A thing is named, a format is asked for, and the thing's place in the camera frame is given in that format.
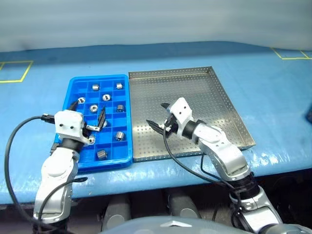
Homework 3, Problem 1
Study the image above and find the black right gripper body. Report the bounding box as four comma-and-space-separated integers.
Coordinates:
165, 116, 178, 135

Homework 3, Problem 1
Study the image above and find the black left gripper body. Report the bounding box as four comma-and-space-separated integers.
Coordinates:
82, 121, 101, 138

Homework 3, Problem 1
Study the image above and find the blue plastic compartment tray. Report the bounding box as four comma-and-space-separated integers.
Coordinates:
54, 74, 134, 172

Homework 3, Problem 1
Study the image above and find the perforated steel tray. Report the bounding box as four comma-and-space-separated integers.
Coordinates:
128, 65, 256, 163

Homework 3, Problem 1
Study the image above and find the dark grey rounded shape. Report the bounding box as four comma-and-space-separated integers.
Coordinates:
167, 192, 199, 219

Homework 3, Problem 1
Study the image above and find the silver robot torso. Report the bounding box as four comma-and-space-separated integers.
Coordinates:
97, 216, 269, 234

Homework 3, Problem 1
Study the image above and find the blue table cover film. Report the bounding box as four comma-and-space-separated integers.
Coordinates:
0, 40, 312, 205

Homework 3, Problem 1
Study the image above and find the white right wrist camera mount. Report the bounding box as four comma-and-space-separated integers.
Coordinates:
169, 97, 194, 137

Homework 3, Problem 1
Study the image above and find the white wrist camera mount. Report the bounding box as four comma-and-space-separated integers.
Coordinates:
169, 97, 194, 137
54, 110, 90, 147

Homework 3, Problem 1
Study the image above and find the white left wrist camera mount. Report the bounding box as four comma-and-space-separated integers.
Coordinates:
54, 110, 90, 147

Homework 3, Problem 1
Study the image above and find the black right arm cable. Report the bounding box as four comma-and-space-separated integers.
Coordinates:
162, 126, 244, 227

